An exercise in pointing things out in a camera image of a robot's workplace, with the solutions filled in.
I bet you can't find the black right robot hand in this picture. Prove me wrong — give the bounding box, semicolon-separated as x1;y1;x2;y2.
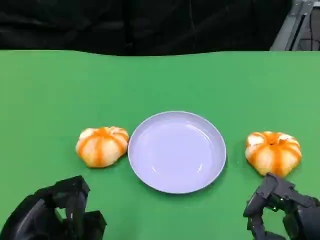
242;171;320;240

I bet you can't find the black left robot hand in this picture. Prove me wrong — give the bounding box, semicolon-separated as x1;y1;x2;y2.
0;174;108;240

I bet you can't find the orange white toy bread roll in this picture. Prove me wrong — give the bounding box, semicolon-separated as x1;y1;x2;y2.
244;130;303;178
75;126;130;169

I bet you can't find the lilac plate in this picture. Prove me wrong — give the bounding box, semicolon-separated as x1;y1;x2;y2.
127;110;227;195

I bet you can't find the black backdrop curtain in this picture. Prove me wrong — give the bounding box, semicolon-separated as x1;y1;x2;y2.
0;0;294;57

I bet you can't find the grey metal frame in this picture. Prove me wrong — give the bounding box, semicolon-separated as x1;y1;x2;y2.
269;0;320;52

